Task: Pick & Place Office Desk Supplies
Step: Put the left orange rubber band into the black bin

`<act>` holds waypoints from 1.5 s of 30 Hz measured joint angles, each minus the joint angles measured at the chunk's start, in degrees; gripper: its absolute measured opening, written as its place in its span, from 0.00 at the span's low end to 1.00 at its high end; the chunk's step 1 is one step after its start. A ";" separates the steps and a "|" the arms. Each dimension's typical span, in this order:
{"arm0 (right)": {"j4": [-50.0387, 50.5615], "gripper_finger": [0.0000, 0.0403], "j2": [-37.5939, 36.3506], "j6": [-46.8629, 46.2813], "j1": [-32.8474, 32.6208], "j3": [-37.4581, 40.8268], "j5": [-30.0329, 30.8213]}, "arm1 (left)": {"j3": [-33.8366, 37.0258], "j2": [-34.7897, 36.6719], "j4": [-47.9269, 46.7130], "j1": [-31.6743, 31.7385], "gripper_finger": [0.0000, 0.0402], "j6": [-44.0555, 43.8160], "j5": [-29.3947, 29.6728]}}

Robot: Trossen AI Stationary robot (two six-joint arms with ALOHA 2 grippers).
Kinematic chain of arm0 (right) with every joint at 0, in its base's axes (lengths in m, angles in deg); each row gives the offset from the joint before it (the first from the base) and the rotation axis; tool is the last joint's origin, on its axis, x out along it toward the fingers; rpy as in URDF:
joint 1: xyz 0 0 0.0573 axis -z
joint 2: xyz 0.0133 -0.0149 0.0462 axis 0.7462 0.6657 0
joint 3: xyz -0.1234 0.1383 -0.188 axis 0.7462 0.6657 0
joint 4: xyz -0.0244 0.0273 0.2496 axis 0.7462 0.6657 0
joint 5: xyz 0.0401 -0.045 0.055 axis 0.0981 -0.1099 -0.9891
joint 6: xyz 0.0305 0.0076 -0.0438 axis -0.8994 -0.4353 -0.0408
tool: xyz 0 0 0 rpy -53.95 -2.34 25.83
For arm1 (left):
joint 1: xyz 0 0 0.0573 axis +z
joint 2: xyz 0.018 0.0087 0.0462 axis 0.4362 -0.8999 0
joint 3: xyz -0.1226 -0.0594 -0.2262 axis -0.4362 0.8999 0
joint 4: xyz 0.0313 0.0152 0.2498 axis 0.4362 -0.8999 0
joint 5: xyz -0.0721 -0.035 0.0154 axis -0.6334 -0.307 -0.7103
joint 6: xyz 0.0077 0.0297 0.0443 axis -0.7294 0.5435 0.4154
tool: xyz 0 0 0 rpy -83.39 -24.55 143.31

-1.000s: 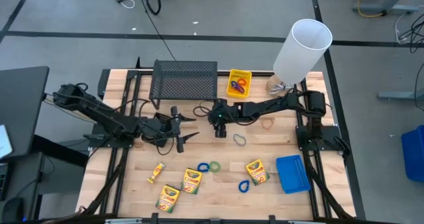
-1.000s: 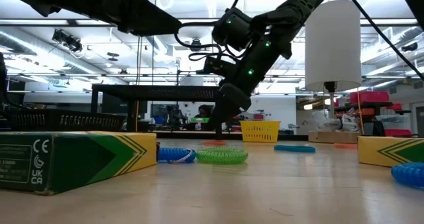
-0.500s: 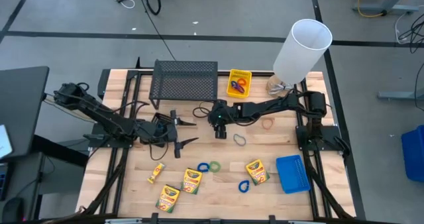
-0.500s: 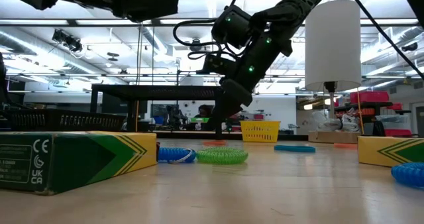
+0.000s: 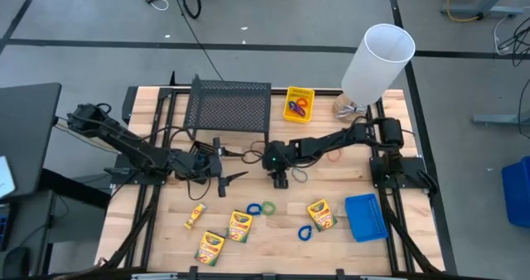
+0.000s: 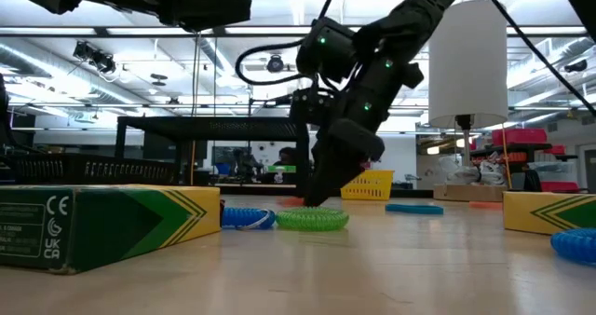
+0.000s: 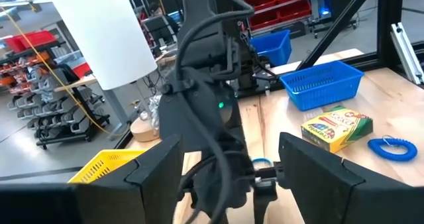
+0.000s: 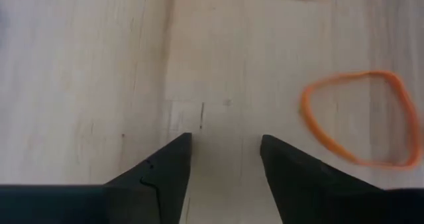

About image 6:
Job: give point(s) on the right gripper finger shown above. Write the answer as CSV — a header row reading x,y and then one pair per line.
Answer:
x,y
333,180
313,166

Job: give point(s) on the orange rubber band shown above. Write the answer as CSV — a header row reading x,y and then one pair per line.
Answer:
x,y
289,202
484,205

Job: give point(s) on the green coil wristband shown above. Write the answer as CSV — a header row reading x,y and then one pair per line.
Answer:
x,y
312,219

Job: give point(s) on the blue rubber band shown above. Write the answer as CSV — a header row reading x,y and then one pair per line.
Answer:
x,y
414,209

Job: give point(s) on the black mesh desk shelf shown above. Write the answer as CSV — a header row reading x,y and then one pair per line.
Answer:
x,y
209,128

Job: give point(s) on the Crayola crayon box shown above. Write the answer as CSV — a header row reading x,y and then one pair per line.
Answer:
x,y
116,222
526,212

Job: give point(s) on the black plastic basket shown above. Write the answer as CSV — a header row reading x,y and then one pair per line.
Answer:
x,y
116,170

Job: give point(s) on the background black robot arm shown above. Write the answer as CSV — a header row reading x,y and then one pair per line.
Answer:
x,y
244,163

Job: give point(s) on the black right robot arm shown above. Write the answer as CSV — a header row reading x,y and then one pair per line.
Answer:
x,y
405,17

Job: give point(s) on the person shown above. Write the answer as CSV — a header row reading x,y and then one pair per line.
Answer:
x,y
288,155

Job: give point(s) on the green rectangular box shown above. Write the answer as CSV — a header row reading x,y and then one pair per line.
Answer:
x,y
281,168

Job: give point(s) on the yellow plastic basket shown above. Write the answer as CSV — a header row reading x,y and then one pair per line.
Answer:
x,y
377,184

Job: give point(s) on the white shade table lamp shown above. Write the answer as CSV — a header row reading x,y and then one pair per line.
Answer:
x,y
468,63

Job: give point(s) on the yellow pole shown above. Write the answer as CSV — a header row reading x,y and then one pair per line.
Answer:
x,y
505,156

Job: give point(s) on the black storage rack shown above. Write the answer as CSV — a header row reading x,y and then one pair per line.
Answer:
x,y
512,147

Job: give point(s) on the orange storage bin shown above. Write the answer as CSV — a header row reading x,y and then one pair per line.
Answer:
x,y
512,157

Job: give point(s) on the large red storage bin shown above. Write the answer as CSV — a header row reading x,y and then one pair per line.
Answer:
x,y
519,136

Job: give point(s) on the small red storage bin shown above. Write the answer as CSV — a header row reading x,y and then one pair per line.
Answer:
x,y
554,149

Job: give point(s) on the clear storage bin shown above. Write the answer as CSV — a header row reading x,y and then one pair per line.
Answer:
x,y
554,170

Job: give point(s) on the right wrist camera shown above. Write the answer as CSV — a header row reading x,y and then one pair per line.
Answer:
x,y
309,107

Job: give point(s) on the black aluminium frame rail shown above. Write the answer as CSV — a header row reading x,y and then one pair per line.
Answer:
x,y
414,194

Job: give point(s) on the black ceiling camera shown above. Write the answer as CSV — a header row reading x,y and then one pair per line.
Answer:
x,y
274,64

